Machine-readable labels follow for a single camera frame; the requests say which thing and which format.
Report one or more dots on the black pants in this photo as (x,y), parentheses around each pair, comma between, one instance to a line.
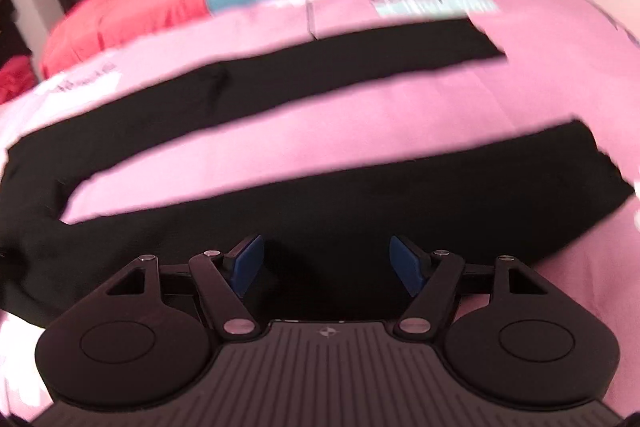
(538,191)

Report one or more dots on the pile of red clothes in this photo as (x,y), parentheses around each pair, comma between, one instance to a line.
(17,76)

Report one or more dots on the red quilt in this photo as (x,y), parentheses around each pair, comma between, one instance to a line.
(93,26)

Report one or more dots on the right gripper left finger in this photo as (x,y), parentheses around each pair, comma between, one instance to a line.
(222,280)

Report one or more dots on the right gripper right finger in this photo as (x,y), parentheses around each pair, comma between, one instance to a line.
(432,281)

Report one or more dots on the pink printed bed sheet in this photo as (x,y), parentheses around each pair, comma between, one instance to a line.
(563,60)

